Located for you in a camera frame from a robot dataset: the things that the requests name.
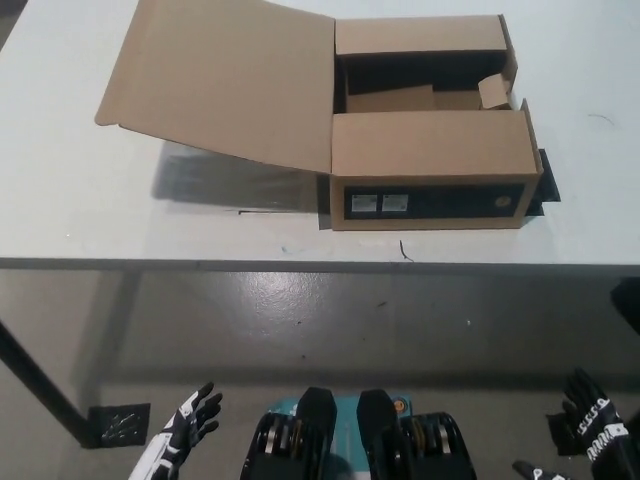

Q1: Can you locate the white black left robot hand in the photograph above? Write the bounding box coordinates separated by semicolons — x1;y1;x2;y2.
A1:
127;382;224;480

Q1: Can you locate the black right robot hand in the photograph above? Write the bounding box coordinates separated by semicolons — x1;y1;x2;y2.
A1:
512;367;640;480

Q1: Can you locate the brown cardboard storage box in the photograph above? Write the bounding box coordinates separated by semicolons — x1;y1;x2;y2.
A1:
93;0;545;232

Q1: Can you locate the black table leg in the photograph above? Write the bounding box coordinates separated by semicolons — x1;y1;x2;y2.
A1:
0;317;96;447

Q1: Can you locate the clear plastic sleeve with paper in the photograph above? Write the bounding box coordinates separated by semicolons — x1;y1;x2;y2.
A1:
152;142;331;216

